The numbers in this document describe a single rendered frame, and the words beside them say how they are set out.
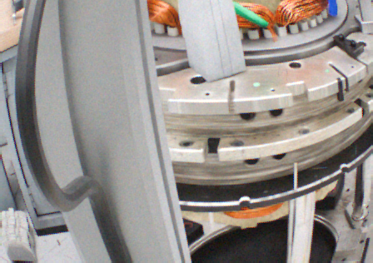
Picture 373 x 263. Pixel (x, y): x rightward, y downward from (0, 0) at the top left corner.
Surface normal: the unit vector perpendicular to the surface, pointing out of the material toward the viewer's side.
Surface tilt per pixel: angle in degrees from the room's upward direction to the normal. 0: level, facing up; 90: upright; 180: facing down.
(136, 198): 90
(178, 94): 0
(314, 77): 0
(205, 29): 90
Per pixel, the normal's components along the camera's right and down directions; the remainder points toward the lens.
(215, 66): 0.44, 0.43
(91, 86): -0.07, 0.54
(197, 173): -0.28, 0.55
